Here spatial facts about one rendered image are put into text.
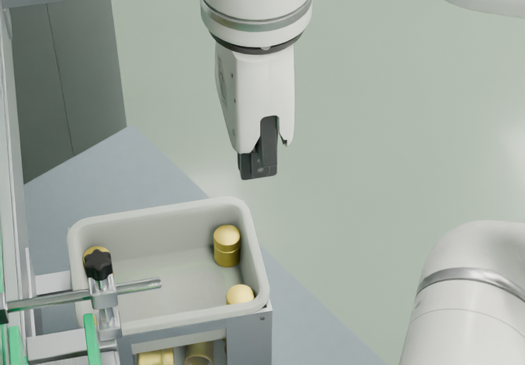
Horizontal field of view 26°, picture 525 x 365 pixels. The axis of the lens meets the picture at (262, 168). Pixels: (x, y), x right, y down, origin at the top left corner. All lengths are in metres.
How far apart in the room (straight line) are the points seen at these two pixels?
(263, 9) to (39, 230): 0.99
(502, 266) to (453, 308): 0.06
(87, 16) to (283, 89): 1.18
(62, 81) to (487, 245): 1.18
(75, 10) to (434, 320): 1.11
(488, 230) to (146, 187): 0.80
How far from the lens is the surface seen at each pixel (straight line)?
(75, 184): 1.79
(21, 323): 1.28
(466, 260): 1.10
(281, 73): 0.85
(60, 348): 1.24
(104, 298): 1.17
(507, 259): 1.07
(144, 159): 1.81
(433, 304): 1.08
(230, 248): 1.40
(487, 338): 1.05
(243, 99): 0.86
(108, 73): 2.10
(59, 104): 2.14
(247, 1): 0.81
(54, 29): 2.02
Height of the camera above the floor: 2.07
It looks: 48 degrees down
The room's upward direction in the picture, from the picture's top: straight up
